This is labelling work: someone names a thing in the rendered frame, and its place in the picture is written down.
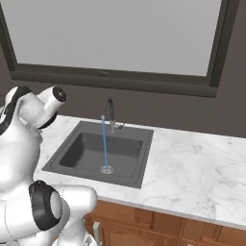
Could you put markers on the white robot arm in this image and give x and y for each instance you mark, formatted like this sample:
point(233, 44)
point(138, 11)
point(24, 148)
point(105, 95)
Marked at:
point(19, 166)

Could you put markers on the black and grey faucet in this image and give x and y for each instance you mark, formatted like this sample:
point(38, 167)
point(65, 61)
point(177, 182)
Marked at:
point(111, 121)

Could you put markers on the blue water stream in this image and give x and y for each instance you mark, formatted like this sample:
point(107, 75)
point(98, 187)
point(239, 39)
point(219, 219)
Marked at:
point(104, 141)

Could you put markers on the dark grey sink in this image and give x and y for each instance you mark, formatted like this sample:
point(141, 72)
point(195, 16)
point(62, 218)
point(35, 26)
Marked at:
point(96, 150)

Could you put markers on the dark framed window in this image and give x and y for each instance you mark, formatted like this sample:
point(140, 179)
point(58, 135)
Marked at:
point(115, 35)

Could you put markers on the brown wooden cabinet run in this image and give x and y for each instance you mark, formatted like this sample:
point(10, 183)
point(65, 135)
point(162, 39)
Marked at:
point(160, 229)

